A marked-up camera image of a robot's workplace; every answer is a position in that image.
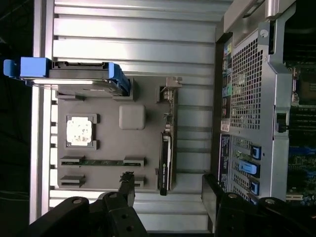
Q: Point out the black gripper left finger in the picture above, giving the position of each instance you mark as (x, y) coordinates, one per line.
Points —
(127, 192)

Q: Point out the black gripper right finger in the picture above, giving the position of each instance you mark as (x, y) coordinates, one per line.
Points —
(212, 197)

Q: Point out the green RAM stick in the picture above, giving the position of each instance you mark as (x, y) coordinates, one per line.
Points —
(103, 162)

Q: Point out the blue service label sticker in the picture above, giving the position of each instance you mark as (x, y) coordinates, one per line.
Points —
(225, 158)

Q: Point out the blue card retainer latch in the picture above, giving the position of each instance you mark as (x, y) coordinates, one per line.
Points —
(254, 187)
(248, 169)
(256, 151)

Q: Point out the grey plastic parts rack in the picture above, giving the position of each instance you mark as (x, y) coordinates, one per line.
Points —
(108, 148)

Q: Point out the silver CPU chip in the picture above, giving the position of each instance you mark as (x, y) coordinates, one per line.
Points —
(80, 130)

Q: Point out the blue expansion slot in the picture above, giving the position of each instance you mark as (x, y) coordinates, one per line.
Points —
(302, 151)

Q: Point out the open black silver PC case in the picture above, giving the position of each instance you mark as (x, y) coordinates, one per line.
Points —
(247, 86)

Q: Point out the green motherboard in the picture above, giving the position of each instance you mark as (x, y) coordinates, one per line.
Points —
(304, 123)

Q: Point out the hard disk with blue caddy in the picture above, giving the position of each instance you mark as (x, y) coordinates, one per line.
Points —
(74, 74)

